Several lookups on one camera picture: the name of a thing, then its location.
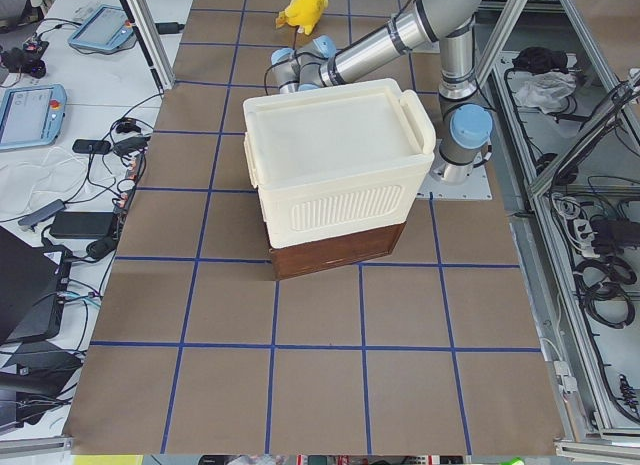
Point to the black power adapter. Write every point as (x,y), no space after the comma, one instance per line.
(167,28)

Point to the black cloth bundle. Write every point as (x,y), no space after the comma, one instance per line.
(540,60)

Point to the blue teach pendant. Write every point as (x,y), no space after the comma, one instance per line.
(106,31)
(32,116)

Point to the cream plastic storage box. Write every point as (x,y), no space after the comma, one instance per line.
(301,213)

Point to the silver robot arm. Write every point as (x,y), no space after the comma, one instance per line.
(425,30)

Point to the brown wooden drawer cabinet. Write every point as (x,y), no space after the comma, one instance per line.
(316,256)

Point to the near blue teach pendant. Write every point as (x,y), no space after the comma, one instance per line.
(32,116)

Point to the yellow plush toy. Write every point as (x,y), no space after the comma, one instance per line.
(302,14)

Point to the white crumpled cloth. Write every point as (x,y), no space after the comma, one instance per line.
(548,92)

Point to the far blue teach pendant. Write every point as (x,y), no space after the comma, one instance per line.
(106,31)

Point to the large black power brick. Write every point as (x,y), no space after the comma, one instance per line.
(81,225)

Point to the grey usb hub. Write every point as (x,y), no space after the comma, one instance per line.
(42,214)

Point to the aluminium frame post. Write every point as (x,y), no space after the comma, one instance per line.
(143,24)

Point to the black laptop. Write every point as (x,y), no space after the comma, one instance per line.
(32,282)

